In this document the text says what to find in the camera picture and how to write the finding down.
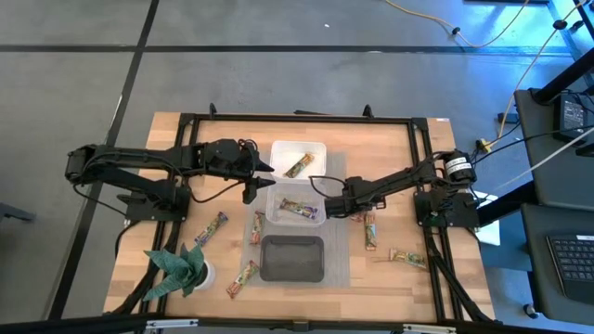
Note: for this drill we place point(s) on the white plant pot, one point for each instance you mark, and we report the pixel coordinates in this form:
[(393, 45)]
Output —
[(210, 276)]

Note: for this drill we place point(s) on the purple granola bar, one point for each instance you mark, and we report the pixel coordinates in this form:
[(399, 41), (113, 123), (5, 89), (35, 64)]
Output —
[(211, 228), (299, 209)]

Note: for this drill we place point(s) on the black camera rail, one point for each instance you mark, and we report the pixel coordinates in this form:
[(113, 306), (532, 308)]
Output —
[(297, 326)]

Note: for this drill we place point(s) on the grey mesh mat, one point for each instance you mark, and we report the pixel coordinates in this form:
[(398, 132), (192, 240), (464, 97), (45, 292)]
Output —
[(336, 260)]

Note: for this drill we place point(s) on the black desk beam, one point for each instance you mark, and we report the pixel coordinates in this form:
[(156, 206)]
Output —
[(506, 204), (561, 81)]

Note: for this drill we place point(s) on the yellow plug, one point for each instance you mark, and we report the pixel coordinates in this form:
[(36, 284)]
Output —
[(485, 145)]

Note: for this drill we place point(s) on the green artificial plant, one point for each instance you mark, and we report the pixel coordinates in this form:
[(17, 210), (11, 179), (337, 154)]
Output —
[(178, 273)]

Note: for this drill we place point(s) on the black aluminium table frame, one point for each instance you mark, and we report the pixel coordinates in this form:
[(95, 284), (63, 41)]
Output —
[(301, 119)]

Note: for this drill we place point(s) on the black caster wheel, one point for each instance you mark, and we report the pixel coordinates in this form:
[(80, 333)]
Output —
[(531, 311)]

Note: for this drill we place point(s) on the black power adapter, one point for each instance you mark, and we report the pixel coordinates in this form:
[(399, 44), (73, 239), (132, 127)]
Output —
[(571, 116)]

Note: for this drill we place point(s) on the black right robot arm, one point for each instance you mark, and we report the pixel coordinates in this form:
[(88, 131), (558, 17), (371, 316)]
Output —
[(404, 178)]

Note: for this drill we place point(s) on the clear plastic bin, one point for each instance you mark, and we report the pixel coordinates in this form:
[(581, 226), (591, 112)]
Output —
[(287, 153), (278, 218)]

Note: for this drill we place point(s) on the black keyboard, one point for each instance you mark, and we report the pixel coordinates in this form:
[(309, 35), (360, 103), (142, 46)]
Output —
[(573, 264)]

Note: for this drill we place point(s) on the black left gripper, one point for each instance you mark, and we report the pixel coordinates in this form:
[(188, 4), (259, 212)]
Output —
[(227, 158)]

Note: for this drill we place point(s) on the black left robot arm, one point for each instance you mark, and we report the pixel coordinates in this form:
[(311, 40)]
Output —
[(139, 158)]

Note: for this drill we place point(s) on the green brown granola bar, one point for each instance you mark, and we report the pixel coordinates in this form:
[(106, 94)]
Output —
[(408, 258), (370, 232), (299, 165)]

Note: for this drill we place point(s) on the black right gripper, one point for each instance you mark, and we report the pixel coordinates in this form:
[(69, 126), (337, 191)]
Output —
[(352, 197)]

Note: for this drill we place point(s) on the dark grey desk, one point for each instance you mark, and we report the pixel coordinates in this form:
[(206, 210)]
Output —
[(533, 260), (529, 116)]

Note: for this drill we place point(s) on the dark grey plastic bin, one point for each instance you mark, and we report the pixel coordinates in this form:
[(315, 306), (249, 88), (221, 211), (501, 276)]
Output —
[(292, 260)]

